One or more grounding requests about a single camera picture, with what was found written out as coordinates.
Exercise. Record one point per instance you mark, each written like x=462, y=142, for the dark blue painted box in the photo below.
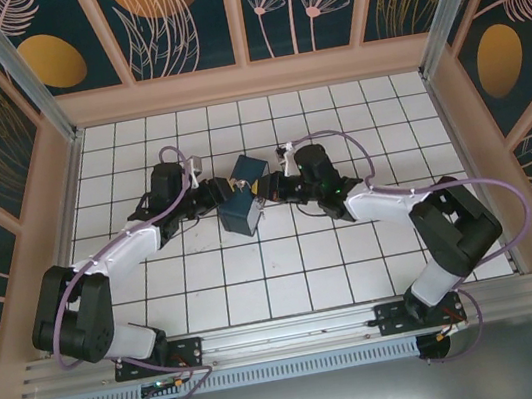
x=240, y=213

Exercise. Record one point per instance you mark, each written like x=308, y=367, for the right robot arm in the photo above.
x=378, y=204

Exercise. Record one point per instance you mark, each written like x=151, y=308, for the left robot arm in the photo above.
x=121, y=245

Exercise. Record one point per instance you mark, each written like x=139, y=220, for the small green controller board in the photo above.
x=161, y=385

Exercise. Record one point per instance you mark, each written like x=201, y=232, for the aluminium table side rail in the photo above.
x=71, y=190
x=477, y=176

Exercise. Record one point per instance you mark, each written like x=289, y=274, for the aluminium mounting rail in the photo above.
x=287, y=330

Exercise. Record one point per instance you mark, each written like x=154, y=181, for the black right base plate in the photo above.
x=388, y=319

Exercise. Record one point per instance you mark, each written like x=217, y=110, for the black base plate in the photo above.
x=189, y=353
x=388, y=319

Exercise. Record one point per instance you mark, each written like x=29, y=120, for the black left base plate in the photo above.
x=189, y=353

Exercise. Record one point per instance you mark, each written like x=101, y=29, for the aluminium frame post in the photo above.
x=452, y=3
x=29, y=75

